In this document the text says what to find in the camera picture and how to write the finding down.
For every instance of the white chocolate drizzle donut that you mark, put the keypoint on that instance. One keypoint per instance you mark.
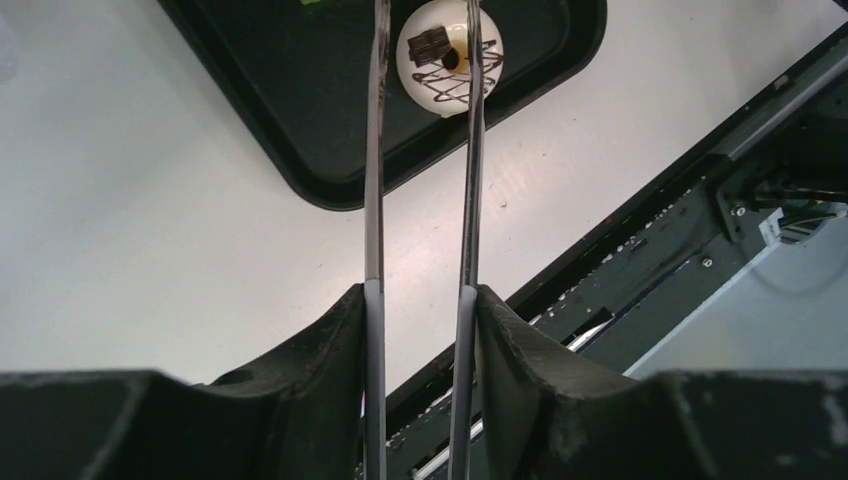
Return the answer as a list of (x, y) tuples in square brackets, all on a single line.
[(432, 57)]

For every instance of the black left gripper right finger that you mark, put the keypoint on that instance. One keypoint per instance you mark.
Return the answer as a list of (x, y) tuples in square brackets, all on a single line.
[(550, 413)]

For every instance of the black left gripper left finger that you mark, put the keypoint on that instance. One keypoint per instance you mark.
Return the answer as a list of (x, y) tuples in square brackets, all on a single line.
[(291, 413)]

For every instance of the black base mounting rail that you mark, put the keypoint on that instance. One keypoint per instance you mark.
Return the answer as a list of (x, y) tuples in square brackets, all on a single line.
[(733, 259)]

